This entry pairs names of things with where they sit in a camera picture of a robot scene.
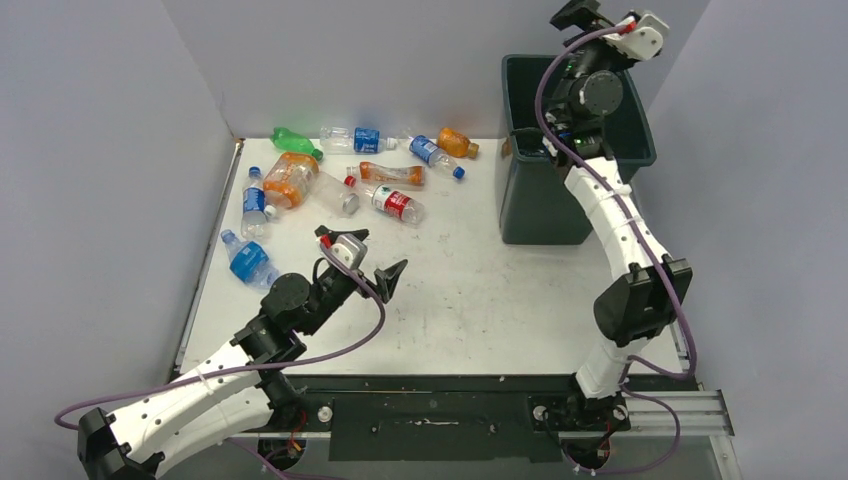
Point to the slim blue label bottle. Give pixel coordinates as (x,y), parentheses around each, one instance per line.
(253,221)

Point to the orange juice bottle far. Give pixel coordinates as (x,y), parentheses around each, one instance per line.
(456,144)

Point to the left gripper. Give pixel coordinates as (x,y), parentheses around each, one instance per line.
(387,276)

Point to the clear bottle blue label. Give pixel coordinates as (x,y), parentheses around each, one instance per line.
(359,140)

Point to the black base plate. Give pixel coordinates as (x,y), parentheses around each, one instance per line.
(445,418)

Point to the large orange label bottle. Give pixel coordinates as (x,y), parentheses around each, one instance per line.
(289,180)

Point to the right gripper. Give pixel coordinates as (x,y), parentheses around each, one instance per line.
(581,16)

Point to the blue label bottle blue cap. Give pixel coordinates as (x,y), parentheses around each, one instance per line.
(437,159)

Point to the dark green plastic bin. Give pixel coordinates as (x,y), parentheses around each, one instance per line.
(534,208)

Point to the flattened orange label bottle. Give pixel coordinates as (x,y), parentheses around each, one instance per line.
(372,173)

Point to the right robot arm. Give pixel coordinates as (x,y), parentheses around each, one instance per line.
(576,133)

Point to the blue label bottle edge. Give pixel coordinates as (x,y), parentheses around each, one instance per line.
(249,262)

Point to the clear bottle silver cap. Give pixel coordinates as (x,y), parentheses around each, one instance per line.
(335,195)

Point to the Nongfu bottle red white label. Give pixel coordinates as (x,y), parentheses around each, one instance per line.
(389,201)

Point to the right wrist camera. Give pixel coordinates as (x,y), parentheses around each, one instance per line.
(640,35)

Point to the green plastic bottle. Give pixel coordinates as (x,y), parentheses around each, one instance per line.
(286,140)

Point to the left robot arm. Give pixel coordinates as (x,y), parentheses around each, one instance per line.
(240,387)

